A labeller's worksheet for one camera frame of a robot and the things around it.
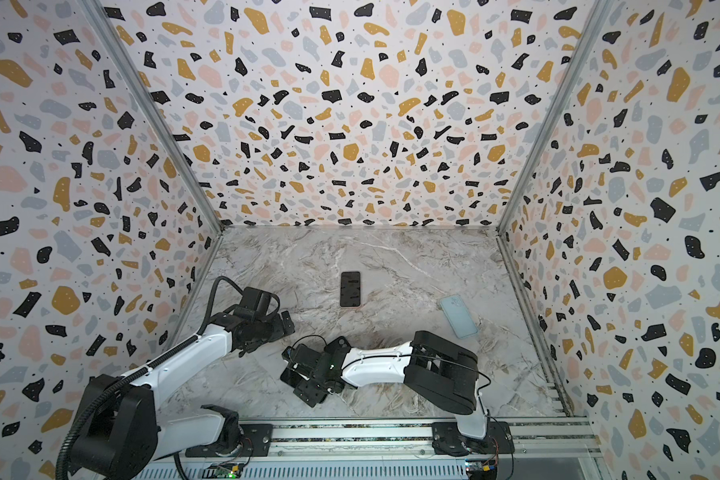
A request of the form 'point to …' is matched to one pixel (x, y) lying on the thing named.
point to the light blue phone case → (459, 316)
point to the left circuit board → (223, 470)
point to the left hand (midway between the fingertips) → (281, 326)
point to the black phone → (350, 289)
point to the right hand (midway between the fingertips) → (302, 380)
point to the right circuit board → (481, 469)
